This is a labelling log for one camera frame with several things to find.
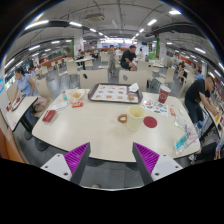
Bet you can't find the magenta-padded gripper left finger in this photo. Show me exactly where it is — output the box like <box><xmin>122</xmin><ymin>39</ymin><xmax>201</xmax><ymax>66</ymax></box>
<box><xmin>40</xmin><ymin>142</ymin><xmax>92</xmax><ymax>186</ymax></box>

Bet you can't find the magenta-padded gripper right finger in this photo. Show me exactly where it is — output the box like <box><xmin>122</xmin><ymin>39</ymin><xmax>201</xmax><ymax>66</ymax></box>
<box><xmin>131</xmin><ymin>142</ymin><xmax>184</xmax><ymax>186</ymax></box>

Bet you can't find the clear plastic packet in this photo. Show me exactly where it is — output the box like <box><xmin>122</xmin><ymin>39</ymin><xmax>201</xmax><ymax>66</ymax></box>
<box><xmin>174</xmin><ymin>114</ymin><xmax>190</xmax><ymax>132</ymax></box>

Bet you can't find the flat round red coaster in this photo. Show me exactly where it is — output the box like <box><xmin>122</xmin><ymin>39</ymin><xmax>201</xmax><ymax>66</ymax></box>
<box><xmin>143</xmin><ymin>115</ymin><xmax>158</xmax><ymax>129</ymax></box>

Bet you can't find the red flat box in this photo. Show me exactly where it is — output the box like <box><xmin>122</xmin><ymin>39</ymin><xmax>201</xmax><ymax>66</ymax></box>
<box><xmin>42</xmin><ymin>109</ymin><xmax>58</xmax><ymax>123</ymax></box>

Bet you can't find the colourful printed flyer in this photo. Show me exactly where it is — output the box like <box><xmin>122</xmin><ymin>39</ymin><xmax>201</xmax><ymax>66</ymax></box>
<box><xmin>141</xmin><ymin>99</ymin><xmax>170</xmax><ymax>118</ymax></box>

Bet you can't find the white paper receipt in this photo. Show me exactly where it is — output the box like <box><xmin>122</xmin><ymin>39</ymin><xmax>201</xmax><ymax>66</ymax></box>
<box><xmin>49</xmin><ymin>100</ymin><xmax>69</xmax><ymax>112</ymax></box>

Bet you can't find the beige cafeteria table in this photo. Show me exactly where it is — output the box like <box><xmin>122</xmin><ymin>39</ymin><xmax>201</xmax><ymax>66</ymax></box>
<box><xmin>203</xmin><ymin>106</ymin><xmax>224</xmax><ymax>141</ymax></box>
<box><xmin>4</xmin><ymin>95</ymin><xmax>39</xmax><ymax>132</ymax></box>

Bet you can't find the red paper cup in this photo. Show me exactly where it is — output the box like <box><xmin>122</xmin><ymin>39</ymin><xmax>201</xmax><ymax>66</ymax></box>
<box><xmin>157</xmin><ymin>84</ymin><xmax>172</xmax><ymax>104</ymax></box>

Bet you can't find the clear plastic food bag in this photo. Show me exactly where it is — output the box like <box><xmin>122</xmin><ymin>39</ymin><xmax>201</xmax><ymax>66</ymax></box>
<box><xmin>67</xmin><ymin>88</ymin><xmax>88</xmax><ymax>104</ymax></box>

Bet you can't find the crumpled white napkin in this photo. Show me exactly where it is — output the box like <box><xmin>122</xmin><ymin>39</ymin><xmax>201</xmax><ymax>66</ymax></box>
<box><xmin>128</xmin><ymin>82</ymin><xmax>140</xmax><ymax>93</ymax></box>

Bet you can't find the brown tray with paper liner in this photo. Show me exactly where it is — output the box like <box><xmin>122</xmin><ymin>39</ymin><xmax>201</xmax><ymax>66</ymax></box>
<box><xmin>87</xmin><ymin>82</ymin><xmax>144</xmax><ymax>105</ymax></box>

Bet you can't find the beige chair with round hole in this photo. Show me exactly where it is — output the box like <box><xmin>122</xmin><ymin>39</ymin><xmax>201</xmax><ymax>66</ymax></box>
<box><xmin>118</xmin><ymin>69</ymin><xmax>149</xmax><ymax>92</ymax></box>
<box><xmin>79</xmin><ymin>68</ymin><xmax>109</xmax><ymax>90</ymax></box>

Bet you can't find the beige cafeteria chairs group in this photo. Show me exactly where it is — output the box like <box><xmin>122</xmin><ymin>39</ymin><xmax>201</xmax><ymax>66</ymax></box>
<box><xmin>33</xmin><ymin>53</ymin><xmax>178</xmax><ymax>86</ymax></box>

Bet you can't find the ceiling lights group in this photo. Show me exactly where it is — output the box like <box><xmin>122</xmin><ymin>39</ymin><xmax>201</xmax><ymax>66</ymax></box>
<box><xmin>4</xmin><ymin>9</ymin><xmax>224</xmax><ymax>73</ymax></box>

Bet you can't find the ceiling air conditioner unit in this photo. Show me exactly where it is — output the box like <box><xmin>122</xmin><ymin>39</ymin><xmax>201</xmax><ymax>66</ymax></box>
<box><xmin>84</xmin><ymin>12</ymin><xmax>106</xmax><ymax>23</ymax></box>

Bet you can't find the cream mug with brown handle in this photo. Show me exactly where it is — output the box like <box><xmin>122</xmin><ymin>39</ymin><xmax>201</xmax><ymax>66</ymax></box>
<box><xmin>117</xmin><ymin>105</ymin><xmax>147</xmax><ymax>132</ymax></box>

